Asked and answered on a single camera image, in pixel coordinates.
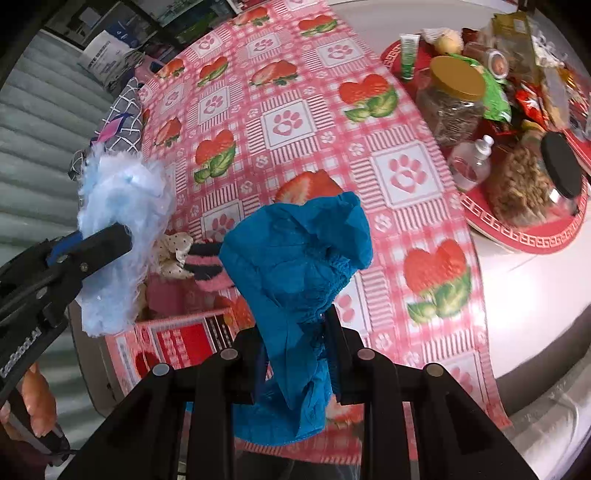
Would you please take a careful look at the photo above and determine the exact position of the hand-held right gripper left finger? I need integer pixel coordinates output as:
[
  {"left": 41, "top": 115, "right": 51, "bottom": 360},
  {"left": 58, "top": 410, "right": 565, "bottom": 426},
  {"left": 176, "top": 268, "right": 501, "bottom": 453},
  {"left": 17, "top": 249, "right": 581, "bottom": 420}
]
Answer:
[{"left": 60, "top": 329, "right": 269, "bottom": 480}]

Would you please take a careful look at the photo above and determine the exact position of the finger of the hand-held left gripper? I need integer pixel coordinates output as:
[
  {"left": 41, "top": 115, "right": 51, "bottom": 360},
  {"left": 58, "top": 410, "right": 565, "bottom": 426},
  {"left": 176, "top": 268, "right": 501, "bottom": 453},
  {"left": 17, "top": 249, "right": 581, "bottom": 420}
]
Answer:
[
  {"left": 48, "top": 233, "right": 84, "bottom": 263},
  {"left": 46, "top": 224, "right": 134, "bottom": 296}
]

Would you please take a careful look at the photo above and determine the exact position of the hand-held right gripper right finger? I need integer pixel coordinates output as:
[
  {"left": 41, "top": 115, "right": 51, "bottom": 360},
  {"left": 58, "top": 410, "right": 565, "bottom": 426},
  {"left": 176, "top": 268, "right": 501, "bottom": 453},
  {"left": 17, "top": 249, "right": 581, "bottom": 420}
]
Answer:
[{"left": 323, "top": 307, "right": 539, "bottom": 480}]

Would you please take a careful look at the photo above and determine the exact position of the white polka dot scrunchie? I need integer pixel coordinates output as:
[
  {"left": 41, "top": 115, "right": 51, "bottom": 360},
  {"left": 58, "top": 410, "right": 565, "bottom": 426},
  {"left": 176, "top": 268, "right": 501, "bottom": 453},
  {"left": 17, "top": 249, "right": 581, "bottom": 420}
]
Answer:
[{"left": 150, "top": 232, "right": 195, "bottom": 280}]

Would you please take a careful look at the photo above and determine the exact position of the light blue fluffy scrunchie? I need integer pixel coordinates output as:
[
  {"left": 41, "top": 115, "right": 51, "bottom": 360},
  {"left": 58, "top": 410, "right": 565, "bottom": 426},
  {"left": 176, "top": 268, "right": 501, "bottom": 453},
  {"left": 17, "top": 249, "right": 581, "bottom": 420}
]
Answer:
[{"left": 76, "top": 145, "right": 178, "bottom": 337}]

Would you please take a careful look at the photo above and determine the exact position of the pink striped fuzzy sock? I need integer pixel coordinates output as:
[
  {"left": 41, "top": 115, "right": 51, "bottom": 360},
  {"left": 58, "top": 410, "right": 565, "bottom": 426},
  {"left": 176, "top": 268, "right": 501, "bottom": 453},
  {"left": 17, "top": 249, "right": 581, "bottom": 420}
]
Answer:
[{"left": 185, "top": 242, "right": 238, "bottom": 292}]

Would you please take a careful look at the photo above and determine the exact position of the teal cloth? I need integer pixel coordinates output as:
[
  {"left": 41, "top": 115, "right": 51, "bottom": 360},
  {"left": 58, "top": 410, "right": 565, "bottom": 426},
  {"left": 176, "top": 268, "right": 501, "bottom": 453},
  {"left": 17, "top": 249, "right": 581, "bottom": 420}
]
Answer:
[{"left": 219, "top": 191, "right": 374, "bottom": 446}]

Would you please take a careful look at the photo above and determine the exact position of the person's left hand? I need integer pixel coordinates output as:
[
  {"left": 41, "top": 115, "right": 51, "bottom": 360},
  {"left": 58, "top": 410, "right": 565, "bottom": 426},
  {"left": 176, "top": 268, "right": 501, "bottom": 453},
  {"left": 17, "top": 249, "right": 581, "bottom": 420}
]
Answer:
[{"left": 21, "top": 362, "right": 58, "bottom": 439}]

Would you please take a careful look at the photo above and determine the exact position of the orange white printed flat box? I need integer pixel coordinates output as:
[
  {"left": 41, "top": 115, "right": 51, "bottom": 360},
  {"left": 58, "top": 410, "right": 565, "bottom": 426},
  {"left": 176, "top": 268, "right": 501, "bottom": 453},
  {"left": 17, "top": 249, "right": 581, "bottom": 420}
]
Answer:
[{"left": 104, "top": 307, "right": 238, "bottom": 407}]

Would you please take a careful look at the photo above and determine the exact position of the grey checked star blanket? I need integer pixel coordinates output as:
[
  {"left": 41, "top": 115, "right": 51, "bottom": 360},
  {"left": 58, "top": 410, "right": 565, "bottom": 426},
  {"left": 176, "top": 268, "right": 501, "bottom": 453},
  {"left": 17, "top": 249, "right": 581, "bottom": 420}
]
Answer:
[{"left": 69, "top": 76, "right": 144, "bottom": 181}]

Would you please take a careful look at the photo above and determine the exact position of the pink plastic stool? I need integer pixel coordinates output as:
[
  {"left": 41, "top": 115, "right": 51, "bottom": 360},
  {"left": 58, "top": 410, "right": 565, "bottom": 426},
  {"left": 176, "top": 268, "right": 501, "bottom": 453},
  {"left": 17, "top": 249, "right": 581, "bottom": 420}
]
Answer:
[{"left": 134, "top": 51, "right": 174, "bottom": 77}]

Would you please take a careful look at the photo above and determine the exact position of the white printed bag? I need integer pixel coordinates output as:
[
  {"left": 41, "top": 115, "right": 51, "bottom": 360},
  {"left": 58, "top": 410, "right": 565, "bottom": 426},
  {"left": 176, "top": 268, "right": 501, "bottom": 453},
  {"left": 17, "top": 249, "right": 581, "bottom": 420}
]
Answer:
[{"left": 76, "top": 32, "right": 139, "bottom": 90}]

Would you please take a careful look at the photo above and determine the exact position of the red round tray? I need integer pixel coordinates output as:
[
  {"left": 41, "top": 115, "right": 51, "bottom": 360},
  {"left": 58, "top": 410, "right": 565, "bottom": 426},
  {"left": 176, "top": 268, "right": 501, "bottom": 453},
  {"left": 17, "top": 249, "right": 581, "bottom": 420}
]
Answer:
[{"left": 379, "top": 37, "right": 591, "bottom": 254}]

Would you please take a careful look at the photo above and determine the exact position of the clear small pump bottle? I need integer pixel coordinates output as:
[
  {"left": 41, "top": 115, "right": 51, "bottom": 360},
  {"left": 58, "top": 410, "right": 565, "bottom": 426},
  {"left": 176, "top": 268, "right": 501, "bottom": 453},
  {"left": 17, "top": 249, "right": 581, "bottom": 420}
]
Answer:
[{"left": 448, "top": 135, "right": 495, "bottom": 190}]

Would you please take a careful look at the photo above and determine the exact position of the pink strawberry printed tablecloth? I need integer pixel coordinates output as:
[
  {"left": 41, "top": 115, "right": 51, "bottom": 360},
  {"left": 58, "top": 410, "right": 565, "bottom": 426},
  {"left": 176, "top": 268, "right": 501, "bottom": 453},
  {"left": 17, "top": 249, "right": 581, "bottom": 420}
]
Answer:
[{"left": 92, "top": 0, "right": 513, "bottom": 457}]

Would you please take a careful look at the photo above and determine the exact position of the glass door shelf cabinet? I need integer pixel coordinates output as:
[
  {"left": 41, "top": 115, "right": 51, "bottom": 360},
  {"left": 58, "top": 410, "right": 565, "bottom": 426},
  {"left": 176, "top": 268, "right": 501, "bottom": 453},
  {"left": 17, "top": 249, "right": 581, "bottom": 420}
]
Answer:
[{"left": 46, "top": 0, "right": 241, "bottom": 51}]

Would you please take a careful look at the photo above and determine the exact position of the black lid nut jar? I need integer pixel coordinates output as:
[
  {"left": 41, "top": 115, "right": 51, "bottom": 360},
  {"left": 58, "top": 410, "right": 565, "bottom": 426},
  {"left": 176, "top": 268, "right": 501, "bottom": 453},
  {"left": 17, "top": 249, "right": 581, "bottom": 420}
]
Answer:
[{"left": 485, "top": 131, "right": 585, "bottom": 227}]

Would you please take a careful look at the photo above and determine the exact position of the green snack packet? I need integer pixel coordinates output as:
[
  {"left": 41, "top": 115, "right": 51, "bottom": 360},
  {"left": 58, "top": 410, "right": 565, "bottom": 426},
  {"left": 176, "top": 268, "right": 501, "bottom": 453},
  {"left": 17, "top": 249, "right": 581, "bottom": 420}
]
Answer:
[{"left": 445, "top": 53, "right": 513, "bottom": 123}]

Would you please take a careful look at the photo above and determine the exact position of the yellow lid jar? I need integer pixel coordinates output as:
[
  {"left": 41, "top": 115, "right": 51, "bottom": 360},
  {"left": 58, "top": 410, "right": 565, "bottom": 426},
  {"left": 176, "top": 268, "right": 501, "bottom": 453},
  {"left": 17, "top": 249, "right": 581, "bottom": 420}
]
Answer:
[{"left": 416, "top": 55, "right": 488, "bottom": 148}]

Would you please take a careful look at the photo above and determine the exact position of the green white tube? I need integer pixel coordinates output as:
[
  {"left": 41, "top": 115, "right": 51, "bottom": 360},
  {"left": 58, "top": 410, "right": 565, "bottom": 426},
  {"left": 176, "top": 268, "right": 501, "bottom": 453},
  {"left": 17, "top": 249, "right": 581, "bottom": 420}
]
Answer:
[{"left": 399, "top": 34, "right": 421, "bottom": 81}]

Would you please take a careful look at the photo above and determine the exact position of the red snack packet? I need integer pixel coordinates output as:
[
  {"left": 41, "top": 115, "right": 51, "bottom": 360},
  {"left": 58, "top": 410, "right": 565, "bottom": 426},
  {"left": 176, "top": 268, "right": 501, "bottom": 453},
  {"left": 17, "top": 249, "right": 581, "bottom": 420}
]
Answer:
[{"left": 515, "top": 83, "right": 555, "bottom": 123}]

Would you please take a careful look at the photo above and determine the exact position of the clear plastic box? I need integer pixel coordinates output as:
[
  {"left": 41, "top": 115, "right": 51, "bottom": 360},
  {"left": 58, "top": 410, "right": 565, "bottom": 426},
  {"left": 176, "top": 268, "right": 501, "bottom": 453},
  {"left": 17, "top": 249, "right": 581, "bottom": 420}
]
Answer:
[{"left": 489, "top": 14, "right": 541, "bottom": 84}]

